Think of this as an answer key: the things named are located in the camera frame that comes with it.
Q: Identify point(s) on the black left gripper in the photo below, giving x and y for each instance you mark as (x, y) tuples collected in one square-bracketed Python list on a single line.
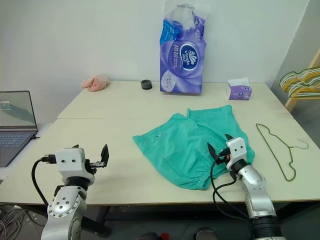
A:
[(93, 165)]

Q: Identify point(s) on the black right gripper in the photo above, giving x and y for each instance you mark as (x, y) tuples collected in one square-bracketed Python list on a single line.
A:
[(222, 156)]

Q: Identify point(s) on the green shorts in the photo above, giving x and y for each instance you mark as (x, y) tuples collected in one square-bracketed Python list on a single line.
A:
[(185, 145)]

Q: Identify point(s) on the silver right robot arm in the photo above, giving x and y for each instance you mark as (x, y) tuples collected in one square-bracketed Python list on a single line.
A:
[(257, 195)]

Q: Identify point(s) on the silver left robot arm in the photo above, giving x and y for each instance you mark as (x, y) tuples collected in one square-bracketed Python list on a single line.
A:
[(65, 207)]

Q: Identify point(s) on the small purple tissue pack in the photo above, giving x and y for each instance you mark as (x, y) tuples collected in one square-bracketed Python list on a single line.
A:
[(238, 91)]

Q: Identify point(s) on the pink cloth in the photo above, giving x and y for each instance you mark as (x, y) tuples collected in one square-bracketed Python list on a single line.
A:
[(96, 83)]

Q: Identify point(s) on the grey laptop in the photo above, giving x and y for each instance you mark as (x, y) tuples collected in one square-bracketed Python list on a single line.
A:
[(15, 117)]

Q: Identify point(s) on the black tape roll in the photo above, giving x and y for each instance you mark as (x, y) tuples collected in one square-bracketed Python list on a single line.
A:
[(146, 85)]

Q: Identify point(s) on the dark rounded shape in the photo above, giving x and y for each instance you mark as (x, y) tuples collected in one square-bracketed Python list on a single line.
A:
[(207, 233)]

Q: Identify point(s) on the large purple tissue pack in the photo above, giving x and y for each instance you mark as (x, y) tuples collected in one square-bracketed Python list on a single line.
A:
[(182, 62)]

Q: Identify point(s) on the bundle of hangers on rack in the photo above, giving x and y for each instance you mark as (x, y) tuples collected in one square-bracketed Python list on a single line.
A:
[(297, 73)]

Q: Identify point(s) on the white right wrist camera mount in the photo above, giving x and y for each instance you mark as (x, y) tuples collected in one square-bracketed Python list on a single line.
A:
[(237, 150)]

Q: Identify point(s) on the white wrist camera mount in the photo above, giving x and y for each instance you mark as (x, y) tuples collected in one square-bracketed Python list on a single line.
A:
[(70, 162), (237, 150)]

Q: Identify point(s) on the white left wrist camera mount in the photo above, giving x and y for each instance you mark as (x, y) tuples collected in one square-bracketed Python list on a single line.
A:
[(70, 162)]

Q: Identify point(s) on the black table frame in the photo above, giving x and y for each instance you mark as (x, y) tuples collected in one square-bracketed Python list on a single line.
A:
[(160, 212)]

